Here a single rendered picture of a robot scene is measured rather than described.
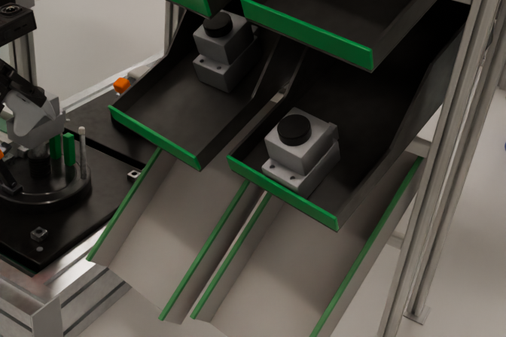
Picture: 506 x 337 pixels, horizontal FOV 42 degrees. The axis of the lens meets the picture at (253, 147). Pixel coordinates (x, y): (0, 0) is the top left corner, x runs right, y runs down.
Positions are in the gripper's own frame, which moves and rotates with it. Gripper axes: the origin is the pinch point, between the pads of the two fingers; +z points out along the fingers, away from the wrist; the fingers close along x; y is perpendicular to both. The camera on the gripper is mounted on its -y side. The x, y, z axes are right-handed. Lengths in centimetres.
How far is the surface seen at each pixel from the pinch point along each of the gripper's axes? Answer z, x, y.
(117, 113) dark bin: -13.2, 21.7, -0.2
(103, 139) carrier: 19.3, -1.7, -2.4
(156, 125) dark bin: -11.1, 25.2, -1.0
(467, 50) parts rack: -15, 52, -17
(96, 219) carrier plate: 9.2, 11.3, 9.8
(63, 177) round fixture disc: 9.1, 3.1, 6.7
